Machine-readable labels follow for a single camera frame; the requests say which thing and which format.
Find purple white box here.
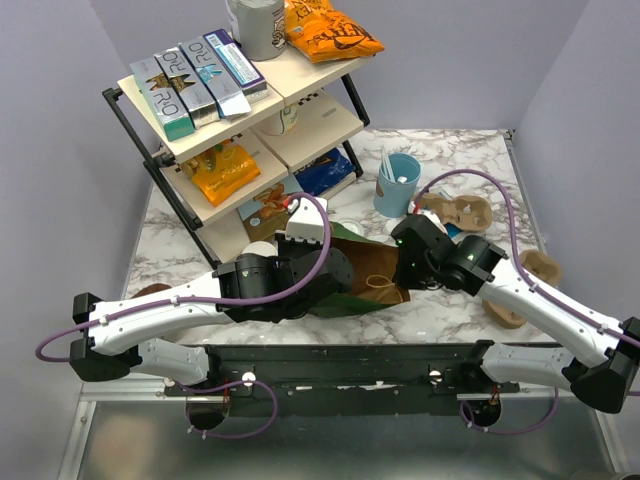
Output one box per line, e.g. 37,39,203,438
203,29,269,104

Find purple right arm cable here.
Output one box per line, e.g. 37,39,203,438
409,168,640,436

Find brown RO box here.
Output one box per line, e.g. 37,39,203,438
154,47,220,129

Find light blue cup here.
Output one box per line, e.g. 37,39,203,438
373,153,421,218

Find blue snack bag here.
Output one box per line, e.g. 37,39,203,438
294,148,355,196

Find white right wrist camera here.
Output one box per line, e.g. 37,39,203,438
408,201,448,235

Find blue RO box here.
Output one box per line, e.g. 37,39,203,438
179,37,251,119

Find green paper bag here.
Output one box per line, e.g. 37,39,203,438
309,222,410,319

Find white plastic lid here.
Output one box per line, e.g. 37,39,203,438
242,241,278,257

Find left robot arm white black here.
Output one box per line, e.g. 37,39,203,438
69,240,355,395

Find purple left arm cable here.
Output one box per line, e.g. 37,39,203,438
34,192,333,440

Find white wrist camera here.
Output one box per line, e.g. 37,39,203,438
408,201,448,235
285,198,324,245

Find teal RO box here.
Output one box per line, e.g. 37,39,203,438
130,57,195,141

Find white stirrers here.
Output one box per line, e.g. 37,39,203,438
381,147,407,184

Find orange chips bag top shelf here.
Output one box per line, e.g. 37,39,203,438
284,1,385,63

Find single brown cup carrier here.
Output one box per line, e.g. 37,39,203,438
418,193,493,232

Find grey canister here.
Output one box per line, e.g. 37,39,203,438
226,0,287,61

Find blue razor box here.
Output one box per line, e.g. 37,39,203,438
435,188,462,238

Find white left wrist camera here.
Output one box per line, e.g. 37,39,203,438
285,198,324,245

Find black frame beige shelf rack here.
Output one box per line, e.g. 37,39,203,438
102,47,370,265

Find brown snack bag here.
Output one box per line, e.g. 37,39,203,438
238,174,302,242

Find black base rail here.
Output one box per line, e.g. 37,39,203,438
194,341,498,417

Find brown cardboard cup carrier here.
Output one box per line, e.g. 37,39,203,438
482,249,564,330

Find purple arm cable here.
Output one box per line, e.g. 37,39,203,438
409,168,640,436
34,192,333,440

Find yellow snack bag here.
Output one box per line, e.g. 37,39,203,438
180,140,261,207

